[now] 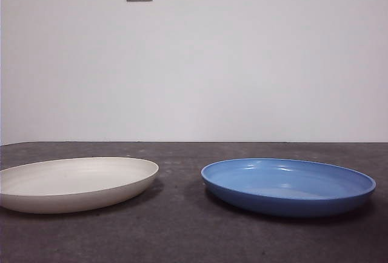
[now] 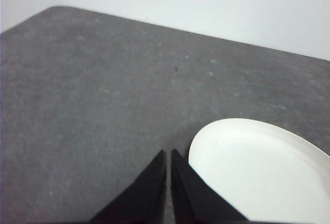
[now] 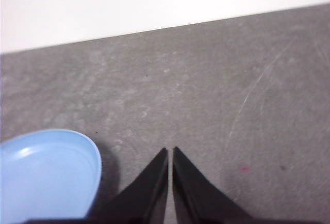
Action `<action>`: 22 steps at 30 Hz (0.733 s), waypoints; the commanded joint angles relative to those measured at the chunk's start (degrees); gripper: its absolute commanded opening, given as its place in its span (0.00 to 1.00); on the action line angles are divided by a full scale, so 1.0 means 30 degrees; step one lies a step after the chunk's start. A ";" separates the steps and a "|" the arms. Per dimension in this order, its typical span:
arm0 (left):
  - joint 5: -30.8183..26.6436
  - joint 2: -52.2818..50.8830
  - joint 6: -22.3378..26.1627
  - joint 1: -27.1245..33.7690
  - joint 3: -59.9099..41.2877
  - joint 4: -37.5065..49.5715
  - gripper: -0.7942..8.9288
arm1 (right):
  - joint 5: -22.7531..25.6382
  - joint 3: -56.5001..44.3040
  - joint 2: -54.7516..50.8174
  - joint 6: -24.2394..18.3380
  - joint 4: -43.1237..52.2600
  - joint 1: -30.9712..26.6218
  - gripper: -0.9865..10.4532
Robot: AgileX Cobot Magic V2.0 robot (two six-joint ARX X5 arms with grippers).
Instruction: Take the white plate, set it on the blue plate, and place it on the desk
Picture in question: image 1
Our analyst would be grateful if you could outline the blue round plate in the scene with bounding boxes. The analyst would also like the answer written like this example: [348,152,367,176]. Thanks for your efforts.
[201,158,377,218]

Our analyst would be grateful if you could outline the white round plate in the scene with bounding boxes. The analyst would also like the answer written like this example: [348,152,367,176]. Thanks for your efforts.
[0,156,159,215]

